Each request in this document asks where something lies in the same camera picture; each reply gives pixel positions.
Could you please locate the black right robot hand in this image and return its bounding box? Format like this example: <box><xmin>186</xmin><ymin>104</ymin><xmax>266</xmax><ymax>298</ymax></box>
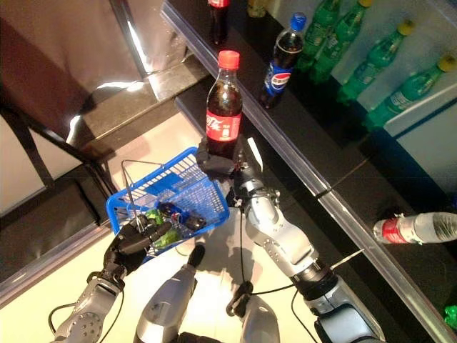
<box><xmin>195</xmin><ymin>134</ymin><xmax>265</xmax><ymax>179</ymax></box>

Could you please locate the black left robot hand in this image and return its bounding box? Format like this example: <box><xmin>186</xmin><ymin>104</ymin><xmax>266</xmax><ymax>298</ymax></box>
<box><xmin>103</xmin><ymin>217</ymin><xmax>172</xmax><ymax>278</ymax></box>

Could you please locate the Coca-Cola bottle red cap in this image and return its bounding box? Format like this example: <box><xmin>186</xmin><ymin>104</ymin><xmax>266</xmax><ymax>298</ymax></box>
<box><xmin>205</xmin><ymin>49</ymin><xmax>243</xmax><ymax>160</ymax></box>
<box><xmin>207</xmin><ymin>0</ymin><xmax>231</xmax><ymax>46</ymax></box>

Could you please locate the blue plastic shopping basket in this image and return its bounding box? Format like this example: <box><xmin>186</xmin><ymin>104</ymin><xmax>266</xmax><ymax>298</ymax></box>
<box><xmin>106</xmin><ymin>146</ymin><xmax>231</xmax><ymax>265</ymax></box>

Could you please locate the black base shelf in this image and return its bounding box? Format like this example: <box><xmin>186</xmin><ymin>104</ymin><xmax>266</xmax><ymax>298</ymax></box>
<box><xmin>174</xmin><ymin>76</ymin><xmax>422</xmax><ymax>343</ymax></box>

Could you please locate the black side shelf unit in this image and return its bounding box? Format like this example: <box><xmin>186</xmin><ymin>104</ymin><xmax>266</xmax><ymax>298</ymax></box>
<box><xmin>0</xmin><ymin>106</ymin><xmax>115</xmax><ymax>308</ymax></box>

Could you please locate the thin white zip tie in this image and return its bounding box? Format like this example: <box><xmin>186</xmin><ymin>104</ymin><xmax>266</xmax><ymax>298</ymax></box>
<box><xmin>330</xmin><ymin>248</ymin><xmax>365</xmax><ymax>269</ymax></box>

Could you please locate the small yellow tea bottle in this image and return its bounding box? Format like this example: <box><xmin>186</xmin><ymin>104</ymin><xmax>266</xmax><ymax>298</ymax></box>
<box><xmin>247</xmin><ymin>0</ymin><xmax>268</xmax><ymax>19</ymax></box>

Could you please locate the stainless steel clad column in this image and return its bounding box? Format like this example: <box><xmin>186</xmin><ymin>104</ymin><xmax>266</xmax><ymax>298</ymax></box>
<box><xmin>0</xmin><ymin>0</ymin><xmax>211</xmax><ymax>144</ymax></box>

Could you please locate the water bottle red cap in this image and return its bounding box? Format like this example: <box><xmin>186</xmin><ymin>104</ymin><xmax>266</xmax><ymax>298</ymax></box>
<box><xmin>373</xmin><ymin>212</ymin><xmax>457</xmax><ymax>246</ymax></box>

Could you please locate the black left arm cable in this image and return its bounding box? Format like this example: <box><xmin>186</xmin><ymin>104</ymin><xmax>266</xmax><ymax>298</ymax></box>
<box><xmin>48</xmin><ymin>289</ymin><xmax>126</xmax><ymax>343</ymax></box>

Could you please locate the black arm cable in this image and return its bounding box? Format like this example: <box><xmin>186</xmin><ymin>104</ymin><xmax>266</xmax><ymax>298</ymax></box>
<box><xmin>48</xmin><ymin>289</ymin><xmax>126</xmax><ymax>343</ymax></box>
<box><xmin>238</xmin><ymin>205</ymin><xmax>297</xmax><ymax>297</ymax></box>

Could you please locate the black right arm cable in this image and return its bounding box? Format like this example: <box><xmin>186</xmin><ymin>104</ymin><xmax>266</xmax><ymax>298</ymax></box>
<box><xmin>238</xmin><ymin>205</ymin><xmax>297</xmax><ymax>297</ymax></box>

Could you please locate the black shelf board clear rail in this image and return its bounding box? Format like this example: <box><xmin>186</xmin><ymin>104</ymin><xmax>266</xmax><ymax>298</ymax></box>
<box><xmin>317</xmin><ymin>156</ymin><xmax>457</xmax><ymax>343</ymax></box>
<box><xmin>160</xmin><ymin>0</ymin><xmax>393</xmax><ymax>197</ymax></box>

